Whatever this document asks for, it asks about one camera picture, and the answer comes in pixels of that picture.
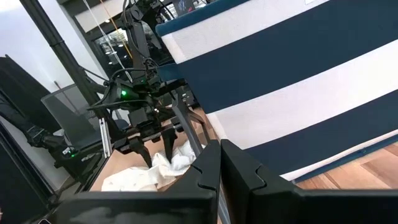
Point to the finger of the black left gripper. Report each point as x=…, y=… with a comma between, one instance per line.
x=170, y=143
x=142, y=149

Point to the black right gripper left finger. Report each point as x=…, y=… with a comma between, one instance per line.
x=155, y=205

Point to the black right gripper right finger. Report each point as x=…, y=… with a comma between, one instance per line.
x=295, y=208

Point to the plain white cloth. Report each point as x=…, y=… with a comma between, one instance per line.
x=149, y=177

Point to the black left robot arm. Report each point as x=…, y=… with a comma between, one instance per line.
x=140, y=40

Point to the grey monitor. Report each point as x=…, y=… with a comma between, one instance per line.
x=71, y=118

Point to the blue white striped fabric bin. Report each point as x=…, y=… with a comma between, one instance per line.
x=295, y=77

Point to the black aluminium frame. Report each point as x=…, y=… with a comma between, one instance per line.
x=62, y=53

